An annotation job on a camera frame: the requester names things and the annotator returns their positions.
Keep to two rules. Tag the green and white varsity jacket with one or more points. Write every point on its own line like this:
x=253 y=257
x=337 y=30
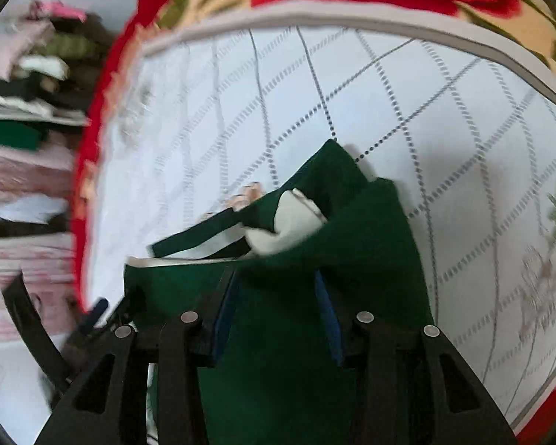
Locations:
x=296 y=333

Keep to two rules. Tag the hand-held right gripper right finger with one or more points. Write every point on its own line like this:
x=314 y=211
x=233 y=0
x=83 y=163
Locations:
x=330 y=320

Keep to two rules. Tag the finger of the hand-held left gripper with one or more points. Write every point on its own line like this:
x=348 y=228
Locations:
x=97 y=310
x=28 y=324

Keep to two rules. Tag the white diamond-pattern quilted mat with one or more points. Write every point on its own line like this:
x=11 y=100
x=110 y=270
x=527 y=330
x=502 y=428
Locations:
x=398 y=116

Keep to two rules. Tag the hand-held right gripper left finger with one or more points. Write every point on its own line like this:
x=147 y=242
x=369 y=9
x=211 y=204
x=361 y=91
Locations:
x=224 y=320

